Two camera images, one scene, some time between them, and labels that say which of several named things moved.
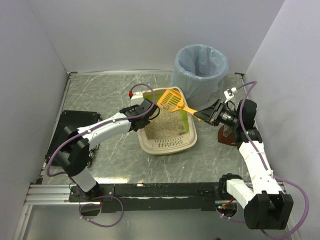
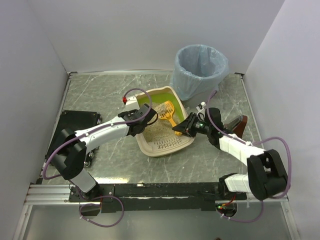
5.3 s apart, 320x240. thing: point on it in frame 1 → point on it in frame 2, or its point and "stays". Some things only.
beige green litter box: x=169 y=131 stays
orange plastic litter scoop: x=172 y=101 → x=168 y=115
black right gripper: x=215 y=116 → x=191 y=124
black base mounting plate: x=116 y=198 stays
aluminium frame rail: x=49 y=194 stays
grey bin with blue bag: x=196 y=70 stays
